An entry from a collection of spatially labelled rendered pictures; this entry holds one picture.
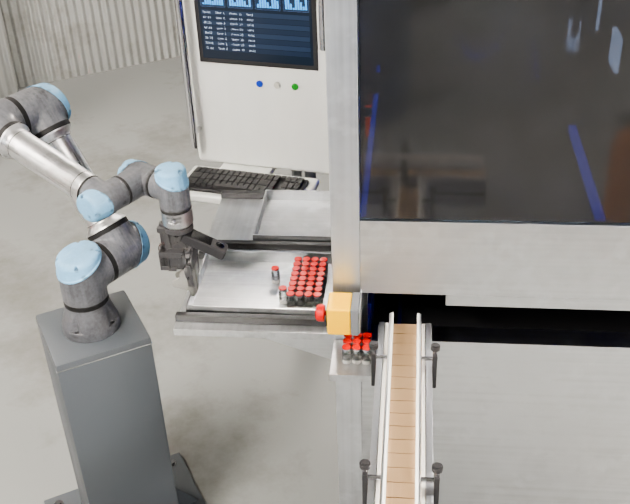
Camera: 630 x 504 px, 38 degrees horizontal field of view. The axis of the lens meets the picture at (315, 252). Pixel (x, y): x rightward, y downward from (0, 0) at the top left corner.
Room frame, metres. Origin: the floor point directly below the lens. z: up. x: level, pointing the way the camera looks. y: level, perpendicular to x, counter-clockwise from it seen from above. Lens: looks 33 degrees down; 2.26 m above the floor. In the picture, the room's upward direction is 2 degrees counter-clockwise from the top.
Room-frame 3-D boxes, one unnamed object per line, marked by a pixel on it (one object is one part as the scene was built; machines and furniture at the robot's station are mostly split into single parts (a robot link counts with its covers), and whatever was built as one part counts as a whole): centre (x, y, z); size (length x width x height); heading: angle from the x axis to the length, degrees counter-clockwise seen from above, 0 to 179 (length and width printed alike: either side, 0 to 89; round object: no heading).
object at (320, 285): (1.96, -0.01, 0.90); 0.18 x 0.02 x 0.05; 172
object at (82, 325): (1.98, 0.60, 0.84); 0.15 x 0.15 x 0.10
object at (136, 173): (1.98, 0.42, 1.21); 0.11 x 0.11 x 0.08; 52
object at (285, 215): (2.31, -0.01, 0.90); 0.34 x 0.26 x 0.04; 83
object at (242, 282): (1.98, 0.14, 0.90); 0.34 x 0.26 x 0.04; 83
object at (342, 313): (1.71, -0.06, 1.00); 0.08 x 0.07 x 0.07; 83
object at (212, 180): (2.69, 0.22, 0.82); 0.40 x 0.14 x 0.02; 72
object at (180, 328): (2.15, 0.08, 0.87); 0.70 x 0.48 x 0.02; 173
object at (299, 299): (1.97, 0.03, 0.90); 0.18 x 0.02 x 0.05; 173
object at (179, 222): (1.93, 0.33, 1.14); 0.08 x 0.08 x 0.05
